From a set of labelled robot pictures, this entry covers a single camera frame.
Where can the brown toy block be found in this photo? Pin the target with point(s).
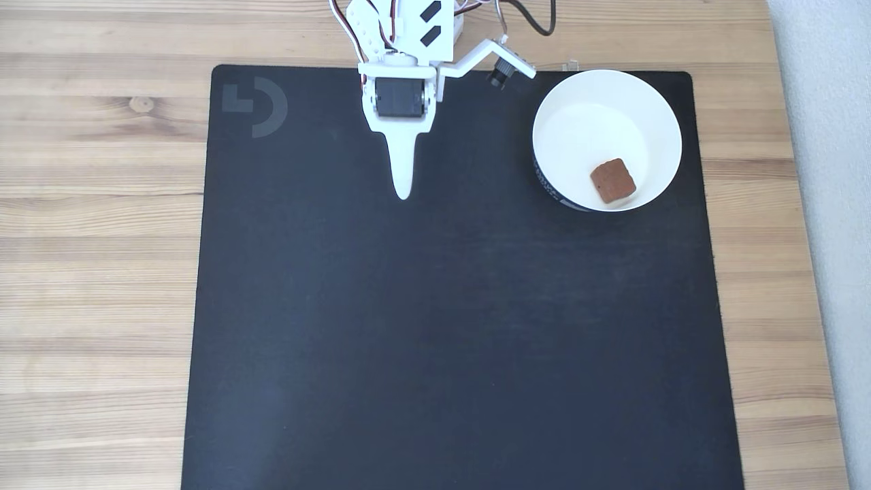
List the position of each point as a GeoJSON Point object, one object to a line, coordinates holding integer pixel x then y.
{"type": "Point", "coordinates": [612, 181]}

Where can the small clear plastic clip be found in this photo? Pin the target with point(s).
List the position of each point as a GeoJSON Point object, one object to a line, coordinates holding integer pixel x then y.
{"type": "Point", "coordinates": [570, 65]}

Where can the white bowl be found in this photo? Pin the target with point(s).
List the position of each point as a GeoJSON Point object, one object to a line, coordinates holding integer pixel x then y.
{"type": "Point", "coordinates": [578, 129]}

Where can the black desk mat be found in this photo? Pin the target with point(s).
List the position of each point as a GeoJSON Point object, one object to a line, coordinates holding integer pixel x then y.
{"type": "Point", "coordinates": [442, 340]}

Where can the gripper camera on white bracket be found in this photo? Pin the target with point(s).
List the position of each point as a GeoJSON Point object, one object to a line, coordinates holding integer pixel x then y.
{"type": "Point", "coordinates": [490, 54]}

